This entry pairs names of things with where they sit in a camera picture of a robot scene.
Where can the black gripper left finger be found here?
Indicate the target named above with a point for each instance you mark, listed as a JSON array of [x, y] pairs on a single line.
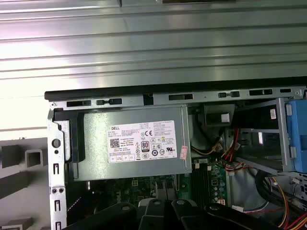
[[153, 215]]

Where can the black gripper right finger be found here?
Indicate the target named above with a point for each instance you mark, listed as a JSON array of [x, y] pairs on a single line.
[[187, 215]]

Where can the black RAM slot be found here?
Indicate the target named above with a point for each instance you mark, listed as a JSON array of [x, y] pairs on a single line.
[[204, 182], [199, 182], [208, 182]]

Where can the green motherboard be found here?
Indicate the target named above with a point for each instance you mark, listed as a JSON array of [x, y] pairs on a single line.
[[217, 172]]

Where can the grey power supply unit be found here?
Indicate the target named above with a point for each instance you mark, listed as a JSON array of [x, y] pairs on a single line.
[[96, 143]]

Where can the black open PC case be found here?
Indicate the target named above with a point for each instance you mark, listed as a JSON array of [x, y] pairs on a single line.
[[57, 134]]

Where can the metal optical drive cage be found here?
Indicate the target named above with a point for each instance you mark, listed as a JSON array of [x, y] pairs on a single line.
[[281, 124]]

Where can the blue plastic cage latch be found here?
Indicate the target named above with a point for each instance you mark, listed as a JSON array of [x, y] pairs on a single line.
[[299, 134]]

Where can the grey parts rack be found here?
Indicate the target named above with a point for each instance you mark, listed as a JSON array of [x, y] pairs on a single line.
[[14, 177]]

